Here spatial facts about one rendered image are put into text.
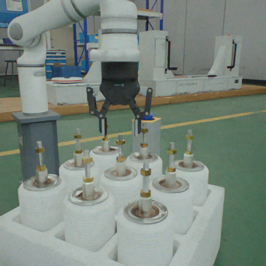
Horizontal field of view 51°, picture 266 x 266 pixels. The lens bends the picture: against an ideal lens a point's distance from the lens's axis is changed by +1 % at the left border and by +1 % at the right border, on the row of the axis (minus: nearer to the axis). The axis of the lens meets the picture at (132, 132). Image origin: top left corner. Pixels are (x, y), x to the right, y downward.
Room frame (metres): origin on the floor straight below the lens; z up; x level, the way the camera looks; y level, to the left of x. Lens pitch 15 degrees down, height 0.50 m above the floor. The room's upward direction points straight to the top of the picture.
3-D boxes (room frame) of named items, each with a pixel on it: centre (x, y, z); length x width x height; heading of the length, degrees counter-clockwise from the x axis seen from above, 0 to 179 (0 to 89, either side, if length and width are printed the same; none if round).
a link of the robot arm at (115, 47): (0.56, 0.03, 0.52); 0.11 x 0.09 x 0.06; 175
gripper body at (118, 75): (0.58, 0.03, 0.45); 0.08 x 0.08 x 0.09
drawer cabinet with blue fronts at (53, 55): (6.16, 1.72, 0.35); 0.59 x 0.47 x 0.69; 32
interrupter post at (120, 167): (0.58, 0.03, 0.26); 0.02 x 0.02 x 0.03
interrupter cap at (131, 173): (0.58, 0.03, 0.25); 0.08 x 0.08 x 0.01
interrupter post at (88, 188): (0.47, 0.08, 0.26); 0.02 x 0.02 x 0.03
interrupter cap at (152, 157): (0.68, -0.03, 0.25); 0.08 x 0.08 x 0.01
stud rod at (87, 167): (0.47, 0.08, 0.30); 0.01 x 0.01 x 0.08; 4
